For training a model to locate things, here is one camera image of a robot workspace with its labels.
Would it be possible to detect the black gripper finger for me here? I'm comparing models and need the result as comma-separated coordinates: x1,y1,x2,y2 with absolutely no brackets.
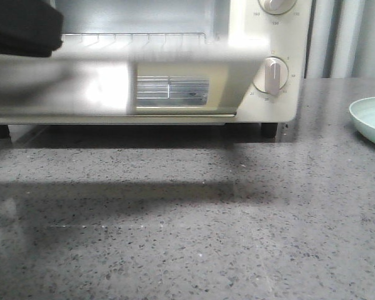
0,0,64,58

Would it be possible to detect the glass oven door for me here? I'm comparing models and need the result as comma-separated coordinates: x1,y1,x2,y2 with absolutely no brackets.
0,37,269,118

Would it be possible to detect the cream white toaster oven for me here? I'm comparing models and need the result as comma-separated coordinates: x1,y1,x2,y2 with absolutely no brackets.
0,1,312,138

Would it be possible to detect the upper beige oven knob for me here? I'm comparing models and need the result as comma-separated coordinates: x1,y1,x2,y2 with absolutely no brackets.
258,0,297,15

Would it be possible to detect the lower beige timer knob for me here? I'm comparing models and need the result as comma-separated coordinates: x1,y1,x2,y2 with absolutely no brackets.
264,57,288,96

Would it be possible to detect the grey white curtain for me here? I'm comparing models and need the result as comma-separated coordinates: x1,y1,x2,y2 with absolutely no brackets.
305,1,375,79

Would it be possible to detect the light green plate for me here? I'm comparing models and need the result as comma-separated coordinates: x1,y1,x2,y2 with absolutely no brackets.
349,97,375,144

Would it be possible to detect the metal wire oven rack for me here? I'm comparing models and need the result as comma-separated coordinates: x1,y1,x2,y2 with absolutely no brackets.
61,32,207,51

